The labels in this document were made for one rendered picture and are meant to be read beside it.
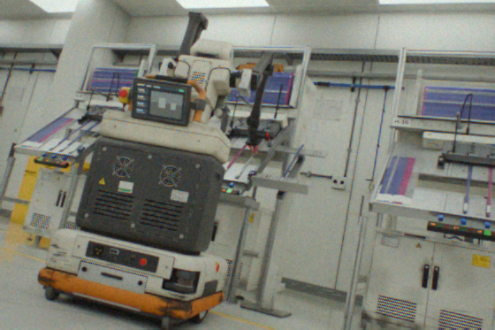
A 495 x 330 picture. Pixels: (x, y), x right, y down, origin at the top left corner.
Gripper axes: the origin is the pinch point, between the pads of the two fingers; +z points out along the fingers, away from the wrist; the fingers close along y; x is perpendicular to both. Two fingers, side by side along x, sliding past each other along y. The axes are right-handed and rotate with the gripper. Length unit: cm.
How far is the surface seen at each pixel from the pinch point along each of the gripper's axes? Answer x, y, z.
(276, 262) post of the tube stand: 57, -34, 40
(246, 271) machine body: 48, -6, 63
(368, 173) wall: -144, -44, 100
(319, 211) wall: -114, -2, 132
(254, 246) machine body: 36, -9, 51
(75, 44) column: -185, 333, -15
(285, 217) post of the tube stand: 38, -35, 20
